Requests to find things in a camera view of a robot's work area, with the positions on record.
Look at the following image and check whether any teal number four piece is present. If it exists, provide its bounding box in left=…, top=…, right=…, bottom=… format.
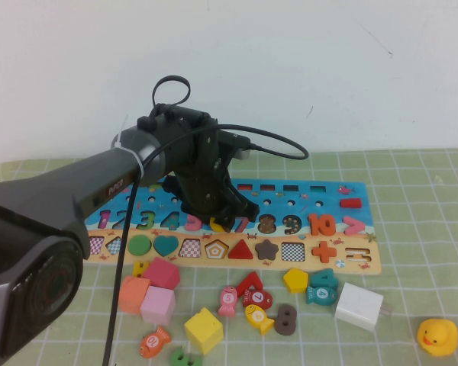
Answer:
left=308, top=268, right=340, bottom=290

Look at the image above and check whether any brown number eight piece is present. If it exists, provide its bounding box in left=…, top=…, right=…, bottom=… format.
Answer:
left=273, top=303, right=298, bottom=336

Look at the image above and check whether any brown star piece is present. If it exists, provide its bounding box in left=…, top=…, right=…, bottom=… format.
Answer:
left=254, top=239, right=280, bottom=261

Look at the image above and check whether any teal heart piece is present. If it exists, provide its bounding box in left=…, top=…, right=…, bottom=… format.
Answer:
left=153, top=235, right=179, bottom=258

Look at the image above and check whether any yellow pentagon block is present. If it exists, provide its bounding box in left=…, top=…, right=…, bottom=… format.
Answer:
left=282, top=268, right=309, bottom=294

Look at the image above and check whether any magenta cube block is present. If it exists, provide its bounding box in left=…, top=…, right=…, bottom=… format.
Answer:
left=142, top=256, right=182, bottom=290

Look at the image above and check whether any yellow fish six piece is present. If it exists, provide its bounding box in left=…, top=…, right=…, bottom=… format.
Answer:
left=244, top=303, right=276, bottom=336

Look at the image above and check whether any white zip tie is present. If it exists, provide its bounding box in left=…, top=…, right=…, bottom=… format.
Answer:
left=110, top=116, right=148, bottom=180

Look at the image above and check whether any orange plus piece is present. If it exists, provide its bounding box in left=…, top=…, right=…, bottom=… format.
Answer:
left=311, top=240, right=337, bottom=264

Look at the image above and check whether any yellow cube block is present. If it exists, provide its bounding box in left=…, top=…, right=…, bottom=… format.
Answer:
left=184, top=307, right=225, bottom=355

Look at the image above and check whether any pink cube block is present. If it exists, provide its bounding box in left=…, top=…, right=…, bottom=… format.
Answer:
left=140, top=284, right=176, bottom=327

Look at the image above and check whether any red number seven piece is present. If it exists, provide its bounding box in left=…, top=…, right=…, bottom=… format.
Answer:
left=235, top=270, right=268, bottom=298

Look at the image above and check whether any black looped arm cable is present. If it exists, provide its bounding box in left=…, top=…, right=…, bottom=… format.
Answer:
left=151, top=75, right=191, bottom=115

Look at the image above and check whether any orange cube block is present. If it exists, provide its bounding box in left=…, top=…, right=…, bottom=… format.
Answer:
left=118, top=274, right=152, bottom=316

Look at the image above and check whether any red triangle piece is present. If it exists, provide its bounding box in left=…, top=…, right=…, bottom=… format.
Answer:
left=227, top=239, right=257, bottom=260

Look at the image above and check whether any white charger adapter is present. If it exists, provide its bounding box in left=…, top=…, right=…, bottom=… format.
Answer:
left=334, top=281, right=393, bottom=332

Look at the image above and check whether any green circle piece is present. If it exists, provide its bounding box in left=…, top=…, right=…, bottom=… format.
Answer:
left=128, top=234, right=153, bottom=257

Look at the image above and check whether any green number piece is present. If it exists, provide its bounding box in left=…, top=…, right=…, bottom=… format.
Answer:
left=170, top=345, right=204, bottom=366

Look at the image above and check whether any yellow rubber duck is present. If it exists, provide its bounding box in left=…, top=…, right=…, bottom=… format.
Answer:
left=417, top=318, right=458, bottom=358

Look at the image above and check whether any blue number puzzle board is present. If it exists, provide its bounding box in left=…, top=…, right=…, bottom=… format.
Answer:
left=74, top=175, right=382, bottom=276

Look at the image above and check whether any pink fish five piece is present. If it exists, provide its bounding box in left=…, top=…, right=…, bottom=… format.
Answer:
left=218, top=285, right=238, bottom=317

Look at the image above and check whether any orange fish ten piece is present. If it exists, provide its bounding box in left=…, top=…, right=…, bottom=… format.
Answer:
left=139, top=326, right=172, bottom=359

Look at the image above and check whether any pink greater-than puzzle piece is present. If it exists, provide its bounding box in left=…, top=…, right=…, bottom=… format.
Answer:
left=343, top=216, right=366, bottom=236

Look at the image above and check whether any yellow number six piece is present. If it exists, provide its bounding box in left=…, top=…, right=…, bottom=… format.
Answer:
left=208, top=216, right=230, bottom=233

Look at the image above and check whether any red fish seven piece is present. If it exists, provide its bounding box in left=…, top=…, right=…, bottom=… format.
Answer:
left=242, top=289, right=274, bottom=310

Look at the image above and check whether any pink number five piece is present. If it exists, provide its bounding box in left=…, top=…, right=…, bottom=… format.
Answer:
left=185, top=213, right=206, bottom=232

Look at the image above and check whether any teal fish four piece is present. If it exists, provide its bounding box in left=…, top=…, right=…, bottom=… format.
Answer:
left=305, top=285, right=337, bottom=306

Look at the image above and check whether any orange number ten piece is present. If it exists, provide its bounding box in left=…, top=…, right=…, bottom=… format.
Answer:
left=308, top=213, right=337, bottom=237

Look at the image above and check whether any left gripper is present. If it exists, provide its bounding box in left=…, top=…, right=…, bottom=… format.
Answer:
left=163, top=129, right=261, bottom=234

